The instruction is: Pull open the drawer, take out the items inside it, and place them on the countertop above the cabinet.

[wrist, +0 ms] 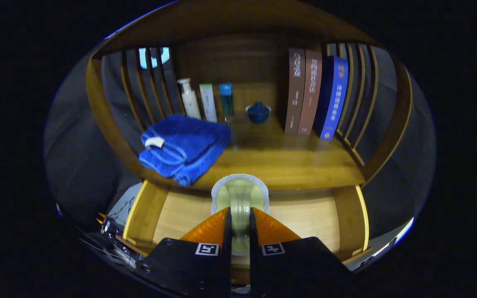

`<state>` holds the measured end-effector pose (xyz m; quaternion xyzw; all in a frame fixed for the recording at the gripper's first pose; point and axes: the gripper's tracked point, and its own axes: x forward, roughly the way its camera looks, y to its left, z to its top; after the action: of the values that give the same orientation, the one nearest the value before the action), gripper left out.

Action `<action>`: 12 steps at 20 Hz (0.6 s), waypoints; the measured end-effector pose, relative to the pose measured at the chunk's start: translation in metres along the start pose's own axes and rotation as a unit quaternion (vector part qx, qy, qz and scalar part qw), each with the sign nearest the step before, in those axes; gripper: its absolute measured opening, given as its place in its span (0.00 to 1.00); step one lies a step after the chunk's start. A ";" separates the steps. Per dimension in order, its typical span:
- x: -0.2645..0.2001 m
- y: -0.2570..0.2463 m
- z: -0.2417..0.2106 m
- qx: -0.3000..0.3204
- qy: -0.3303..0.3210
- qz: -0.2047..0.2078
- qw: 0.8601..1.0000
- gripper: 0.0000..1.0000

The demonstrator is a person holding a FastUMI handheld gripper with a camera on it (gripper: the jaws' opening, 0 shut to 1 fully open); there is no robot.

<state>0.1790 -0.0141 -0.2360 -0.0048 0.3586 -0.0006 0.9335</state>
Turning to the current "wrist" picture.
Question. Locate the teal bottle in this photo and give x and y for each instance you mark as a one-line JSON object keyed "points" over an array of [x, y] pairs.
{"points": [[226, 103]]}

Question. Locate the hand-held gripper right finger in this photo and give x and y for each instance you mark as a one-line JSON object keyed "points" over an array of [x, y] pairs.
{"points": [[253, 236]]}

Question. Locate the white pump bottle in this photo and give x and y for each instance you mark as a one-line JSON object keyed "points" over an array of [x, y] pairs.
{"points": [[191, 103]]}

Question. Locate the blue book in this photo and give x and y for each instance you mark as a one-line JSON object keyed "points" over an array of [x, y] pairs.
{"points": [[334, 99]]}

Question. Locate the white and green tube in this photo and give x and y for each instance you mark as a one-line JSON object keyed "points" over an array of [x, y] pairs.
{"points": [[208, 103]]}

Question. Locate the wooden cabinet with shelf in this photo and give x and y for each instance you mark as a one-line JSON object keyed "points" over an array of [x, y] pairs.
{"points": [[230, 62]]}

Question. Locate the blue folded towel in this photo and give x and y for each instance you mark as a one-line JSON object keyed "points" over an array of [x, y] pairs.
{"points": [[184, 149]]}

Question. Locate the pale green sponge brush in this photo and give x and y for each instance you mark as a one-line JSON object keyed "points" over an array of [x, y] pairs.
{"points": [[240, 198]]}

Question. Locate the wooden countertop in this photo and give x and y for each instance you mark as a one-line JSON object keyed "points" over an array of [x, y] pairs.
{"points": [[288, 165]]}

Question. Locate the blue lidded teacup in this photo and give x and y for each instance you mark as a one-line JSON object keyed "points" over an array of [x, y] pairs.
{"points": [[258, 114]]}

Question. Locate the wooden drawer with black knob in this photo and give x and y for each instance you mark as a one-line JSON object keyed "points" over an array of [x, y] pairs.
{"points": [[304, 219]]}

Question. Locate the brown book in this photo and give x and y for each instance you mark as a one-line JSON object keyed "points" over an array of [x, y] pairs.
{"points": [[294, 91], [311, 95]]}

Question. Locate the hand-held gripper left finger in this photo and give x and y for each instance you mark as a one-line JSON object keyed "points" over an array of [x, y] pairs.
{"points": [[227, 236]]}

